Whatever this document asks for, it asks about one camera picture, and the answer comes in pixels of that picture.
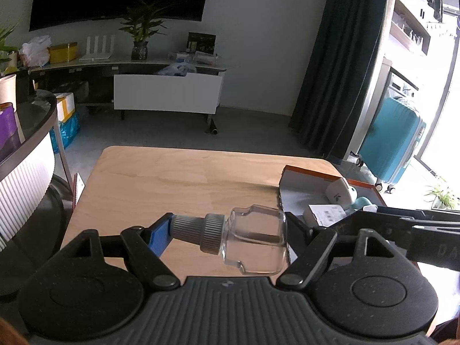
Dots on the purple box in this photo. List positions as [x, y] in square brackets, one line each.
[9, 129]

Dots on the leafy green table plant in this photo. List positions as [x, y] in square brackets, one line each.
[7, 50]

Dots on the dark green curtain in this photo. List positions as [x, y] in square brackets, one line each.
[337, 61]

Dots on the teal suitcase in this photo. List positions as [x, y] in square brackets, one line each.
[391, 140]

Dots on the dark television stand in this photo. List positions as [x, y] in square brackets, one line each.
[90, 75]

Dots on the blue plastic bag in cabinet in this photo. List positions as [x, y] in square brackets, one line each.
[178, 69]

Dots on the small potted floor plant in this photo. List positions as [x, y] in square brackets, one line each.
[442, 196]

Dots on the white box with barcode label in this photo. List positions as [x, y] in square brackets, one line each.
[327, 214]

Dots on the white drawer cabinet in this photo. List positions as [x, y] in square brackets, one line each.
[165, 93]

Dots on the red and white booklet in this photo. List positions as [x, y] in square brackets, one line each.
[78, 190]

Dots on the orange and white cardboard box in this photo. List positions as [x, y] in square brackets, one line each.
[302, 187]

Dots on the wall shelf with glassware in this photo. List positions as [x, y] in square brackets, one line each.
[411, 25]

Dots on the glass bottle with grey cap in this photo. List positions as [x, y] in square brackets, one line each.
[251, 240]

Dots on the green and black box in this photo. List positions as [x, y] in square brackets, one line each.
[201, 43]

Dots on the beige paper cup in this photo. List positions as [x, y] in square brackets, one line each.
[8, 90]

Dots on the white plastic bag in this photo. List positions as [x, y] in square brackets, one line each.
[35, 52]

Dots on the round table with ribbed base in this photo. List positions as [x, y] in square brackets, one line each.
[25, 187]

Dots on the white router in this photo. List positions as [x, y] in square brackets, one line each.
[97, 50]

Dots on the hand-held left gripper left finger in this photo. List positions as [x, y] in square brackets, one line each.
[160, 237]

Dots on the light blue cotton swab jar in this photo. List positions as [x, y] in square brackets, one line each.
[361, 201]

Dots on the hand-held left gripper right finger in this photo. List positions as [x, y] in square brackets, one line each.
[298, 237]

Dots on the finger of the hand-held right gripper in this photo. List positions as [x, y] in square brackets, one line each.
[395, 219]

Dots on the white washing machine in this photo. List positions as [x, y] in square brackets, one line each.
[402, 82]

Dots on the white device with green logo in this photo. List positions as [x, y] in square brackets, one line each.
[339, 192]

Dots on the black roll on floor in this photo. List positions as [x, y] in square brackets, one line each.
[215, 127]

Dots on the clutter of clear packets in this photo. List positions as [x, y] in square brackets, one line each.
[194, 58]

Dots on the green plant in glass vase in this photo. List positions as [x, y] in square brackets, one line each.
[142, 32]

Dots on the blue bag on floor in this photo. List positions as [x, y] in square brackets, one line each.
[66, 131]

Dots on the white and yellow cardboard box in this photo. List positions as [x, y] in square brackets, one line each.
[65, 106]

